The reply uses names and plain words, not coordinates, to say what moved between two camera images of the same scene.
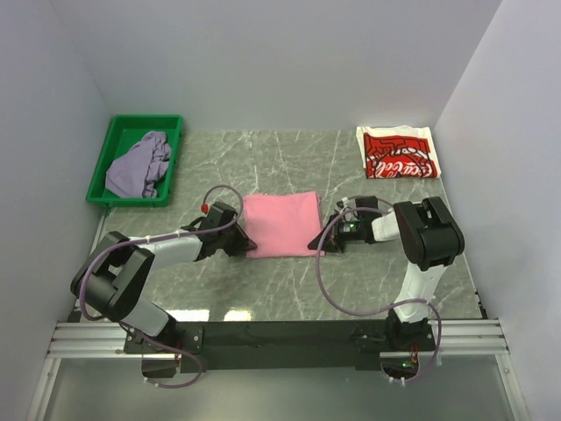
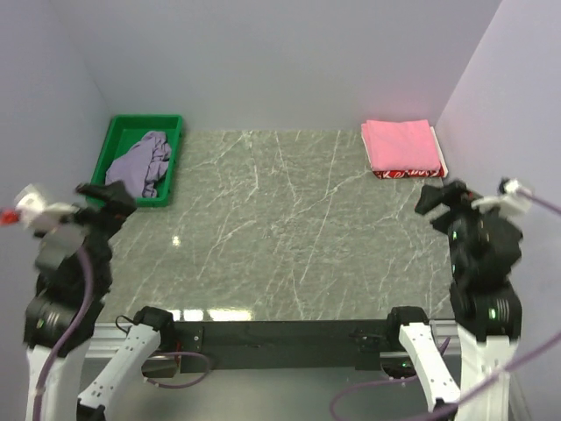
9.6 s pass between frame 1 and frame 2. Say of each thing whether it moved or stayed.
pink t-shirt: moved
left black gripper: moved
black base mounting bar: stayed
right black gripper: moved
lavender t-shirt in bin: stayed
